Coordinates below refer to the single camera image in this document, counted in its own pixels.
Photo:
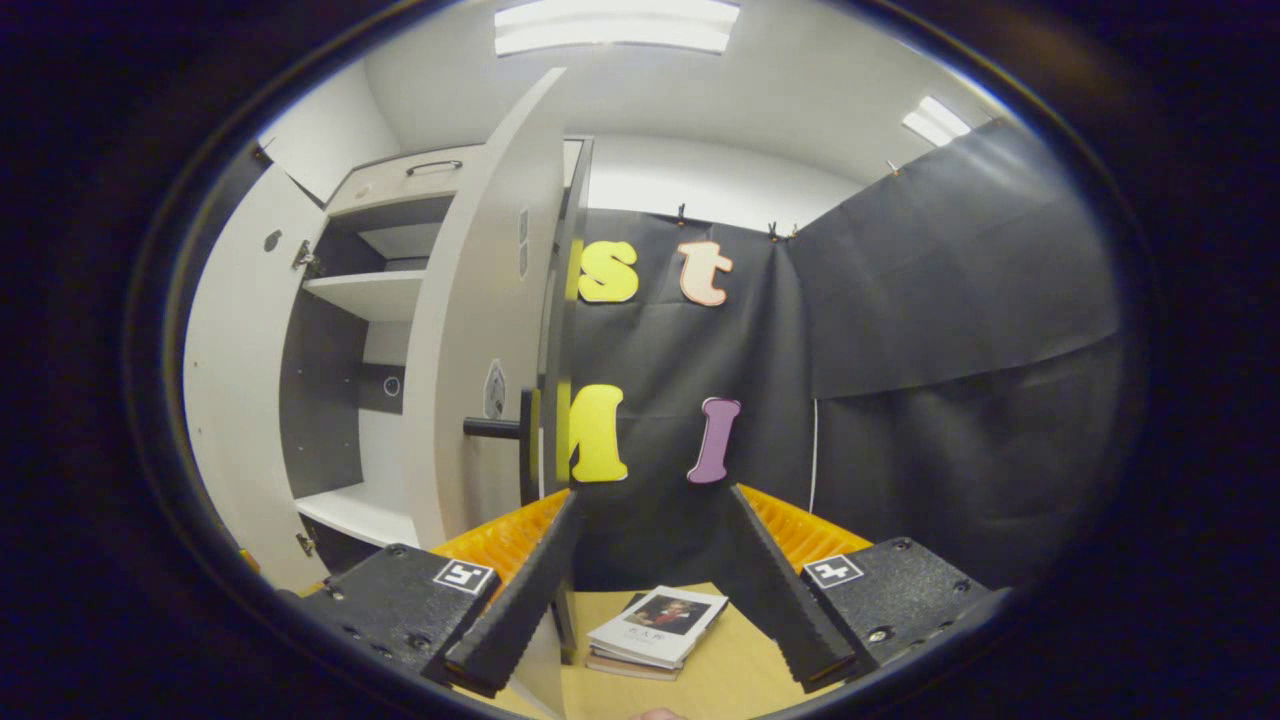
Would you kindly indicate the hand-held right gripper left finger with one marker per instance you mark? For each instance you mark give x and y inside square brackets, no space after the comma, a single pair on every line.
[525,595]

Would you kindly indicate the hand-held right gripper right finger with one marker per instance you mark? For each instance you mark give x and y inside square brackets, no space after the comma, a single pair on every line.
[780,590]

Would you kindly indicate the white cabinet door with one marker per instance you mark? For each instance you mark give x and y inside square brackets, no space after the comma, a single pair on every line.
[470,300]
[240,400]

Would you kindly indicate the white cabinet shelf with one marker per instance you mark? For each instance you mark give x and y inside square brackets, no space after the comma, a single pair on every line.
[360,512]
[370,292]

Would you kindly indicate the white and grey cabinet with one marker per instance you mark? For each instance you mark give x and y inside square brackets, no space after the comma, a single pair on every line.
[320,400]

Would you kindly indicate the white cabinet drawer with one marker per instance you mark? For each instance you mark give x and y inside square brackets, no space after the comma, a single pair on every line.
[380,185]

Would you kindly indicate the white portrait book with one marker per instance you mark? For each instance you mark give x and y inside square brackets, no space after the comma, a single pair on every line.
[665,615]

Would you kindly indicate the brown book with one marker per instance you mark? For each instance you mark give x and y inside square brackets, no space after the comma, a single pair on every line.
[630,669]

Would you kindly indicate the black backdrop cloth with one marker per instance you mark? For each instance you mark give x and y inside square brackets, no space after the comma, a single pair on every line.
[950,300]

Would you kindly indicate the rectangular ceiling light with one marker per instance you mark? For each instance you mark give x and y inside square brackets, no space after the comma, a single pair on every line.
[615,25]
[935,120]

